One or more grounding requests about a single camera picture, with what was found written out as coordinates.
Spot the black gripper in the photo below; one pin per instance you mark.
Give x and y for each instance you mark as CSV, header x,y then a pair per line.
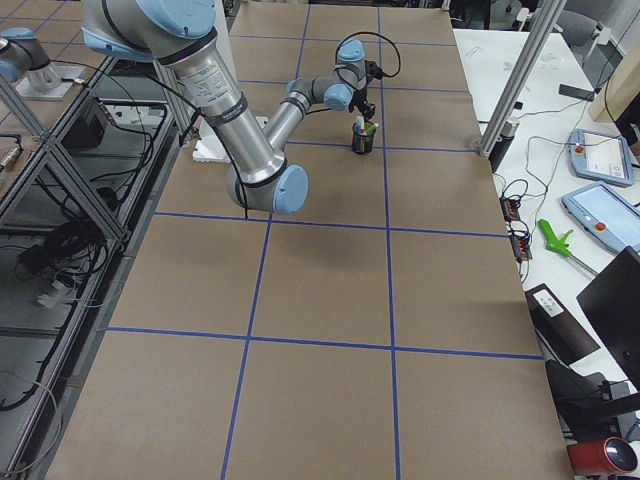
x,y
361,97

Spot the far blue teach pendant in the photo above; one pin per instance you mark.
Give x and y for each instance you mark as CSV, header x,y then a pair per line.
x,y
603,157

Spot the black box white label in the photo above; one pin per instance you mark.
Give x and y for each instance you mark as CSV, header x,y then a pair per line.
x,y
557,325

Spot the blue teach pendant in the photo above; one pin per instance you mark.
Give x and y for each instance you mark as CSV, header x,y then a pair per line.
x,y
606,215
603,157

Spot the green plastic tool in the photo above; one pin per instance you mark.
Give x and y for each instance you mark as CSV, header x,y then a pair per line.
x,y
553,242

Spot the aluminium frame post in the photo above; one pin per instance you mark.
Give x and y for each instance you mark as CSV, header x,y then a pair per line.
x,y
540,30

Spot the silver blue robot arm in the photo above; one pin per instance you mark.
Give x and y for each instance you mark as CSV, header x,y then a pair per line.
x,y
26,65
181,36

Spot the near blue teach pendant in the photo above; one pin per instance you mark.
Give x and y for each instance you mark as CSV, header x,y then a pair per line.
x,y
606,215

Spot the black smartphone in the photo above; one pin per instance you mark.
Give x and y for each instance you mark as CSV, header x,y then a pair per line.
x,y
576,93

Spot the black computer monitor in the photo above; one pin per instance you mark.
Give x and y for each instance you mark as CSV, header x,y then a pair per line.
x,y
610,303

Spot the black mesh pen cup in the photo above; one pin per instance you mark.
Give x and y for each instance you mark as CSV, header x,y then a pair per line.
x,y
361,144

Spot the green highlighter pen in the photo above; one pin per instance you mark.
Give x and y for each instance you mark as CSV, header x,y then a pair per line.
x,y
371,129

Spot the orange black usb hub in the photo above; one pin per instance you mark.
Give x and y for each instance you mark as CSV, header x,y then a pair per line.
x,y
518,231

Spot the red thermos bottle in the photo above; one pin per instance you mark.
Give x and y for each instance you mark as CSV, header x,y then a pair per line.
x,y
611,455

